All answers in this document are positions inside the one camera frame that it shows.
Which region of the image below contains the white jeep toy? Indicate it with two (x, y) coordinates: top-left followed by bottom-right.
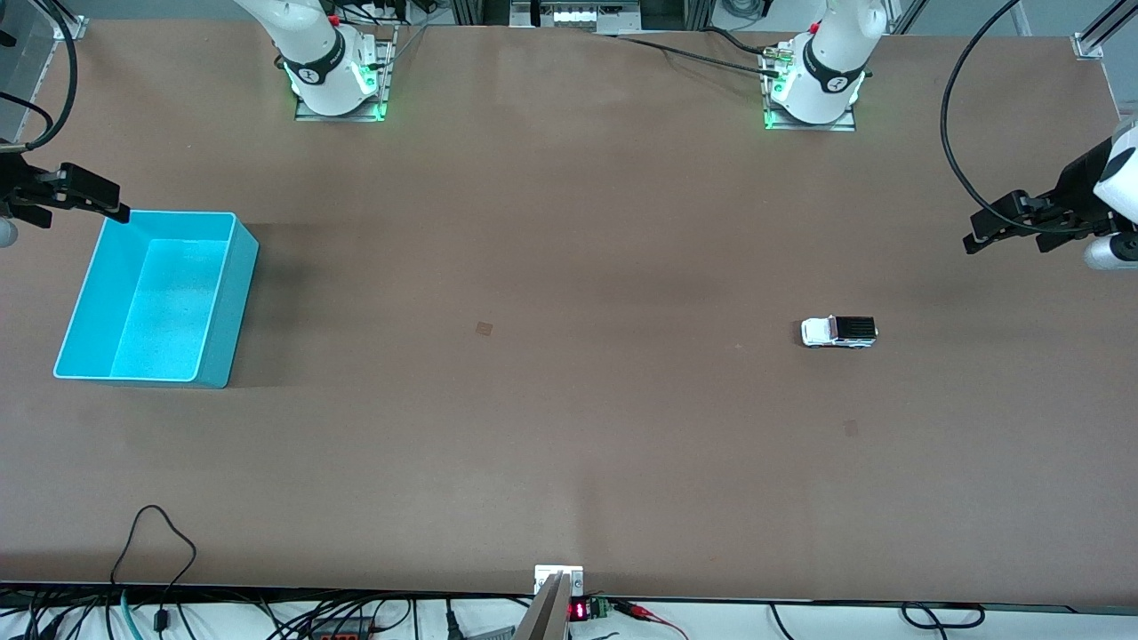
(800, 315), (879, 349)

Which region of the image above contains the blue plastic bin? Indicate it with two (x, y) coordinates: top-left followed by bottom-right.
(53, 210), (260, 389)

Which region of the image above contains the clear acrylic panel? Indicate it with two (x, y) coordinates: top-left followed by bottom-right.
(0, 0), (59, 99)

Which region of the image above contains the red clip lead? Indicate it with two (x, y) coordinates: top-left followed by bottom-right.
(613, 600), (690, 640)

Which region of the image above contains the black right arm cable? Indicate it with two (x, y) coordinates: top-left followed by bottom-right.
(0, 0), (79, 152)

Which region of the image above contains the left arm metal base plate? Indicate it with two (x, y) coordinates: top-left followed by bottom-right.
(763, 40), (857, 132)

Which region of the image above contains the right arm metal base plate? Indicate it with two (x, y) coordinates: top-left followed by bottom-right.
(295, 25), (397, 123)

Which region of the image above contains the short black curved cable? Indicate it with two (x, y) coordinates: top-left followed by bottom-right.
(702, 27), (779, 56)

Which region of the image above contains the long black table cable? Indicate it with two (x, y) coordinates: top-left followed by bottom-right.
(613, 34), (783, 76)

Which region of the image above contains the black cable loop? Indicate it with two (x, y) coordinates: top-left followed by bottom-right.
(900, 602), (986, 630)

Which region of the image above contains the looped thin black cable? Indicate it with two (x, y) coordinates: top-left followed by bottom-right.
(108, 505), (198, 634)

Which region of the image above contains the aluminium frame rack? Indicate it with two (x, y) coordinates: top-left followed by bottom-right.
(449, 0), (717, 35)

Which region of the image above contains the white mounting bracket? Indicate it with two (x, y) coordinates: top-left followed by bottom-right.
(534, 564), (585, 596)

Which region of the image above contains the grey camera pole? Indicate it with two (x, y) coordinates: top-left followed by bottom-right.
(511, 572), (572, 640)

